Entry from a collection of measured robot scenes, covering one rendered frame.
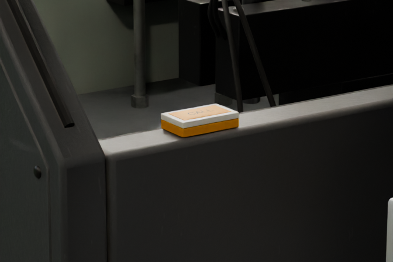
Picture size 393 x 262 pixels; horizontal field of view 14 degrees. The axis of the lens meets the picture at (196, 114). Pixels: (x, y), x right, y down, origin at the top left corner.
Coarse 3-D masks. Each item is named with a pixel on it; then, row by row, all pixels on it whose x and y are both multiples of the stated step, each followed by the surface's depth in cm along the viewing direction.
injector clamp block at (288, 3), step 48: (192, 0) 145; (240, 0) 146; (288, 0) 145; (336, 0) 145; (384, 0) 148; (192, 48) 146; (240, 48) 139; (288, 48) 142; (336, 48) 146; (384, 48) 149; (288, 96) 154
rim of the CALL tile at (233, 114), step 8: (216, 104) 117; (168, 112) 115; (232, 112) 115; (168, 120) 114; (176, 120) 113; (184, 120) 113; (192, 120) 113; (200, 120) 113; (208, 120) 113; (216, 120) 114
